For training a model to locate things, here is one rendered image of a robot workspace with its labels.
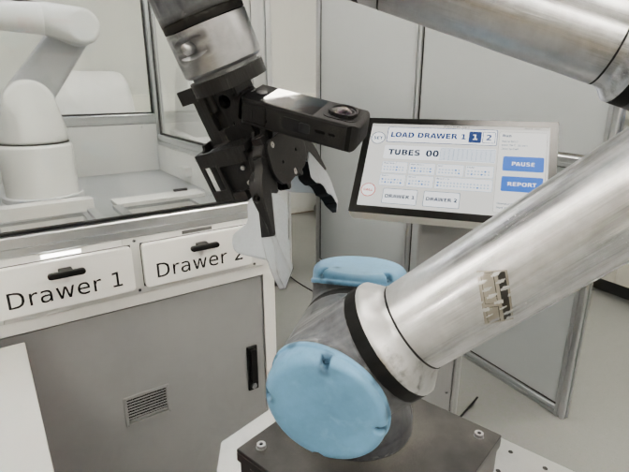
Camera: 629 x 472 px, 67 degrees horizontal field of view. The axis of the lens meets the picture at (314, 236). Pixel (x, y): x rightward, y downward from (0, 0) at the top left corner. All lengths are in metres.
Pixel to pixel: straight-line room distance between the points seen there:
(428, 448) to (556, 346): 1.58
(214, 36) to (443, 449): 0.54
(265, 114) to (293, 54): 4.38
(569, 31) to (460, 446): 0.48
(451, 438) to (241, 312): 0.87
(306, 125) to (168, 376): 1.08
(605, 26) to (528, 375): 1.95
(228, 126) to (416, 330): 0.26
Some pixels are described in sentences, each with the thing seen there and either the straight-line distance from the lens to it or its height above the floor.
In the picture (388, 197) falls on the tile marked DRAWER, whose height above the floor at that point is 1.00.
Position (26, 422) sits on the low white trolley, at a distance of 0.98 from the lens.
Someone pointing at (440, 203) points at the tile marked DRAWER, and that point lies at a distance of 1.30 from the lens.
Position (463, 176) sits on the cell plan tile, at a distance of 1.34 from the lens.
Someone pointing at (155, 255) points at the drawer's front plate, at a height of 0.90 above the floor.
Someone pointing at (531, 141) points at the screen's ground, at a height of 1.15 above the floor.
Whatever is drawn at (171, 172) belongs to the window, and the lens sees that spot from 1.23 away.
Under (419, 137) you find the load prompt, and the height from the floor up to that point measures 1.15.
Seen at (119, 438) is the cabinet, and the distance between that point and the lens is 1.47.
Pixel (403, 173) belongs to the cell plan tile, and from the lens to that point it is 1.36.
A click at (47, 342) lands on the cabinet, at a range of 1.29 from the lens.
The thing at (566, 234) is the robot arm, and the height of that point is 1.19.
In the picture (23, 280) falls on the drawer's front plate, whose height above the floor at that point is 0.90.
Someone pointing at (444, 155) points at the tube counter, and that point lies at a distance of 1.38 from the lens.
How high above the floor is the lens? 1.30
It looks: 18 degrees down
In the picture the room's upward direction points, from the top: straight up
